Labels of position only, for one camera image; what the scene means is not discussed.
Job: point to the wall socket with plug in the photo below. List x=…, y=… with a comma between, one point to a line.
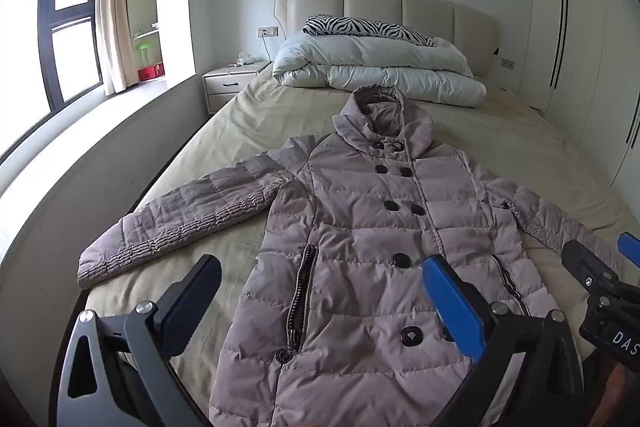
x=267, y=31

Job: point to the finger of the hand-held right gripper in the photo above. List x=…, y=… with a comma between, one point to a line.
x=632, y=249
x=587, y=269

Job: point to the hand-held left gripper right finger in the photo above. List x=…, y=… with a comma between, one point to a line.
x=452, y=302

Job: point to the bed with beige sheet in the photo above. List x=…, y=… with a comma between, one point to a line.
x=280, y=117

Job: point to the red box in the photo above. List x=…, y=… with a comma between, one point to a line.
x=151, y=72

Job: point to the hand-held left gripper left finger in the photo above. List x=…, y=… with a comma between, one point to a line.
x=187, y=302

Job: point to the white folded duvet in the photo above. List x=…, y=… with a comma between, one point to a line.
x=370, y=64

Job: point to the plain wall socket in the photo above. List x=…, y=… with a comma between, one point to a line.
x=508, y=63

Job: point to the zebra print pillow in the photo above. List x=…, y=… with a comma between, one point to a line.
x=360, y=27

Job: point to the beige padded headboard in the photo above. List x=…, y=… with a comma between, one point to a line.
x=380, y=4

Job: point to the green plastic stool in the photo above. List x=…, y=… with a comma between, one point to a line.
x=144, y=52

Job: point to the beige curtain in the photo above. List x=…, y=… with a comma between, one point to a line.
x=114, y=17

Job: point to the cream nightstand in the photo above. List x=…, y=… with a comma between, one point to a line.
x=227, y=82

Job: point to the mauve quilted hooded coat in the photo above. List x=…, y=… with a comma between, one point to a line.
x=360, y=227

